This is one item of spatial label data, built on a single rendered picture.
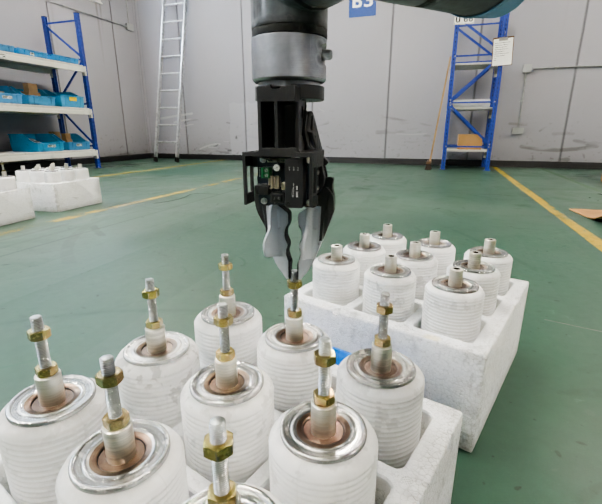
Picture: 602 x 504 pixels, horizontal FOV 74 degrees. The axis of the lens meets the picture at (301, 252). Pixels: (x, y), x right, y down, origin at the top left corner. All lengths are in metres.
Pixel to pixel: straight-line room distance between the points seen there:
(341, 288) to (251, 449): 0.43
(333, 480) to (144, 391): 0.24
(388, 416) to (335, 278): 0.39
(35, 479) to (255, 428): 0.20
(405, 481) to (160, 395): 0.27
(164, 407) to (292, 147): 0.32
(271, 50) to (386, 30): 6.37
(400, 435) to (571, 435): 0.47
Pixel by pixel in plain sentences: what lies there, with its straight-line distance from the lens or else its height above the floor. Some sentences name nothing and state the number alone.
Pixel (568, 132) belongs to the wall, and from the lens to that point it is 6.76.
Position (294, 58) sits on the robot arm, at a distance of 0.41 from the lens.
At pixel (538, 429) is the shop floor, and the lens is 0.88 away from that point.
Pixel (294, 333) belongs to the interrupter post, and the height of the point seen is 0.26.
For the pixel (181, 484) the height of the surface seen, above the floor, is 0.23.
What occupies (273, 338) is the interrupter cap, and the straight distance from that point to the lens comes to 0.51.
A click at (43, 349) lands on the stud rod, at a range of 0.45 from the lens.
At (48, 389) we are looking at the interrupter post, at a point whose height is 0.27.
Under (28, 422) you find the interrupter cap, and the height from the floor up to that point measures 0.25.
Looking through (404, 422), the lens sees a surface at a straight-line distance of 0.46.
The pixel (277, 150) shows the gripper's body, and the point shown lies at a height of 0.48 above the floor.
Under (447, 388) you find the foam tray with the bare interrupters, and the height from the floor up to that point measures 0.10.
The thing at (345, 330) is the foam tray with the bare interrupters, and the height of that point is 0.15.
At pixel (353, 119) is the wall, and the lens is 6.71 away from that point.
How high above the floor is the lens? 0.50
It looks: 17 degrees down
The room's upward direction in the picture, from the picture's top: straight up
